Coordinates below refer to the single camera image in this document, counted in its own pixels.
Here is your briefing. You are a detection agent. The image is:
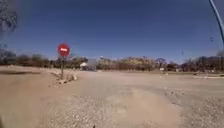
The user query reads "pale gravel road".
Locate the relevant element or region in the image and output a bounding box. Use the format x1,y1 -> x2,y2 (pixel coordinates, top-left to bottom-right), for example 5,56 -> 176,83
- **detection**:
0,65 -> 224,128

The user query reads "tall leaning pole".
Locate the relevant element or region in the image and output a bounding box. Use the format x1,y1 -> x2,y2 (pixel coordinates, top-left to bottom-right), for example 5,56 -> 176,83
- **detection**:
208,0 -> 224,46

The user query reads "bare tree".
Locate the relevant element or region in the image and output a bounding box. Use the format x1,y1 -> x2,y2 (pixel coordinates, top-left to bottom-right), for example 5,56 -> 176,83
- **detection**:
0,0 -> 19,34

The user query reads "round red road sign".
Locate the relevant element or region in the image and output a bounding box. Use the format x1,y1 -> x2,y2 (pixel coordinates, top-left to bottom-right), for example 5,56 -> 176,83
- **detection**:
57,43 -> 71,80

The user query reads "row of trees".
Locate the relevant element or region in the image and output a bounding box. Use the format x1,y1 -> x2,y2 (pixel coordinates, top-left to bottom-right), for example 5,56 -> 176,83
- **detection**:
0,49 -> 224,73

